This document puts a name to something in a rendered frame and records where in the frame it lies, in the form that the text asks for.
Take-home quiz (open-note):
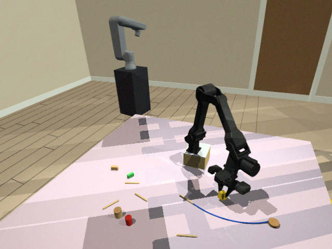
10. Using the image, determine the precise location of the red cylinder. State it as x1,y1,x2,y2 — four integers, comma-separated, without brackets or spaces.
125,215,133,226

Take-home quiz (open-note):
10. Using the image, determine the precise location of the small green block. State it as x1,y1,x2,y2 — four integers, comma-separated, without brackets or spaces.
127,172,134,178

